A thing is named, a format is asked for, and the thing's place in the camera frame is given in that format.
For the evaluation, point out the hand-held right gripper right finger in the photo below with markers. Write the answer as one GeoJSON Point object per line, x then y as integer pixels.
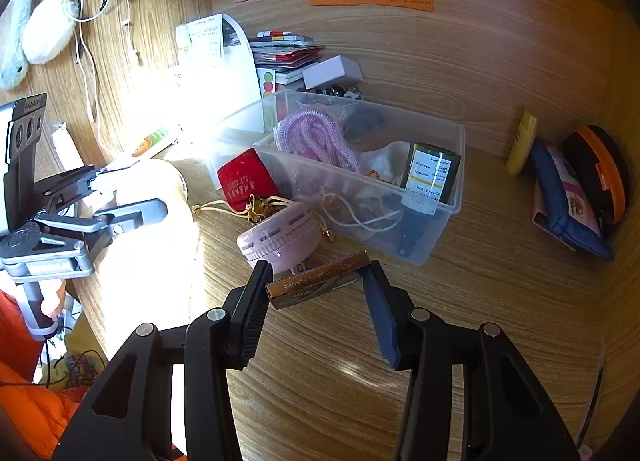
{"type": "Point", "coordinates": [380, 323]}

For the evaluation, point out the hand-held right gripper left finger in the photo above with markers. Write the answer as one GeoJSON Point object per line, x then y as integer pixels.
{"type": "Point", "coordinates": [256, 313]}

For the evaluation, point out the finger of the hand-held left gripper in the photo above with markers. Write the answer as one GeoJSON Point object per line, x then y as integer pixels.
{"type": "Point", "coordinates": [135, 211]}
{"type": "Point", "coordinates": [70, 181]}

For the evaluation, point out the white tape roll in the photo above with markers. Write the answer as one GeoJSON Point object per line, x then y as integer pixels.
{"type": "Point", "coordinates": [160, 181]}

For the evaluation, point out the small gold black box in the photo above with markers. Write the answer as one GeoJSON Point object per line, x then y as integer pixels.
{"type": "Point", "coordinates": [317, 281]}

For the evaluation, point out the clear plastic box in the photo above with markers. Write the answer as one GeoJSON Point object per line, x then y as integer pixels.
{"type": "Point", "coordinates": [435, 231]}

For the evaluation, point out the dark green jar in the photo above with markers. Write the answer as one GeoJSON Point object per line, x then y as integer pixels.
{"type": "Point", "coordinates": [430, 176]}

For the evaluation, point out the pink mesh pouch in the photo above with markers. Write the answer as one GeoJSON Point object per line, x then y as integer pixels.
{"type": "Point", "coordinates": [315, 138]}

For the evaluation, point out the person's left hand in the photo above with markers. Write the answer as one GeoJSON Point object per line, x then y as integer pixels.
{"type": "Point", "coordinates": [52, 302]}

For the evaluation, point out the white tube with orange print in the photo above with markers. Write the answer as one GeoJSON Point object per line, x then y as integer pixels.
{"type": "Point", "coordinates": [145, 143]}

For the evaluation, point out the pink round pouch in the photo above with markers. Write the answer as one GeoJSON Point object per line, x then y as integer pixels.
{"type": "Point", "coordinates": [277, 241]}

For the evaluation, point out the wooden desk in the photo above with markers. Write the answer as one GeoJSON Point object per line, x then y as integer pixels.
{"type": "Point", "coordinates": [475, 301]}

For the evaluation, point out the red pouch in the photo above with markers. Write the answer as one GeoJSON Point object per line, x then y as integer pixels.
{"type": "Point", "coordinates": [247, 181]}

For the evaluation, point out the grey blue plush toy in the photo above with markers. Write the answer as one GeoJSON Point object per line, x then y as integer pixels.
{"type": "Point", "coordinates": [12, 41]}

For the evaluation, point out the white plush toy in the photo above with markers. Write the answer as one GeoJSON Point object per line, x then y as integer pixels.
{"type": "Point", "coordinates": [47, 26]}

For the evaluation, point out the white cloth pouch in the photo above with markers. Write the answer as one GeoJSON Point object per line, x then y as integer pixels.
{"type": "Point", "coordinates": [385, 161]}

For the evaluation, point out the white handwritten paper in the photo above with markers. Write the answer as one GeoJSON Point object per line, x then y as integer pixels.
{"type": "Point", "coordinates": [225, 71]}

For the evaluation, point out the fruit sticker sheet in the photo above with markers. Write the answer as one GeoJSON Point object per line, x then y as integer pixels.
{"type": "Point", "coordinates": [267, 83]}

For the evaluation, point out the orange jacket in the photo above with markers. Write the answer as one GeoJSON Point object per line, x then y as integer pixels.
{"type": "Point", "coordinates": [35, 391]}

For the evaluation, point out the stack of books and cards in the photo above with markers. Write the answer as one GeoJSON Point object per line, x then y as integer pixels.
{"type": "Point", "coordinates": [285, 53]}

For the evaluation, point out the blue pouch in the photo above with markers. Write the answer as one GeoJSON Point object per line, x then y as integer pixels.
{"type": "Point", "coordinates": [565, 201]}

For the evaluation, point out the yellow tube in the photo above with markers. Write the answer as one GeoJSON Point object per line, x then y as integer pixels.
{"type": "Point", "coordinates": [522, 146]}

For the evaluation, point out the pile of small trinkets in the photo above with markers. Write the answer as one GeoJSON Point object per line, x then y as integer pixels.
{"type": "Point", "coordinates": [335, 91]}

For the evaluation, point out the small white box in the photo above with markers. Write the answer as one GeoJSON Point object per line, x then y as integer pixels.
{"type": "Point", "coordinates": [330, 71]}

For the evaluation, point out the black and orange case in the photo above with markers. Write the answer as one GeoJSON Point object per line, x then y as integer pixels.
{"type": "Point", "coordinates": [600, 171]}

